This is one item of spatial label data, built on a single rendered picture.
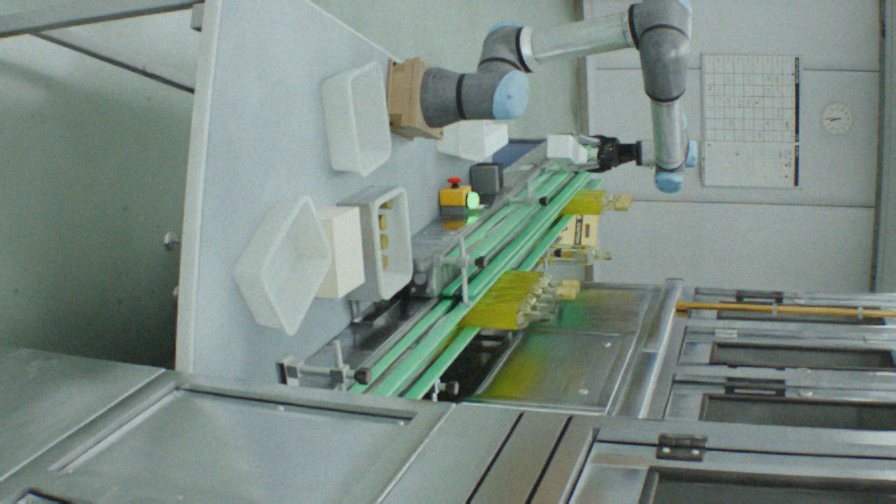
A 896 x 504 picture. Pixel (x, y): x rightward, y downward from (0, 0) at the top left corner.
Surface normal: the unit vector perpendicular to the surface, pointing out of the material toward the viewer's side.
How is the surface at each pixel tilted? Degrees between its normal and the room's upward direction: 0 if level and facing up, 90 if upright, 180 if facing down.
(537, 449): 90
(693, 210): 90
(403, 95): 90
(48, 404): 90
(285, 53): 0
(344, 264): 0
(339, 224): 0
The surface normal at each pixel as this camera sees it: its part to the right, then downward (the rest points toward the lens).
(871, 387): -0.34, 0.29
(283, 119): 0.94, 0.04
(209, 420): -0.07, -0.96
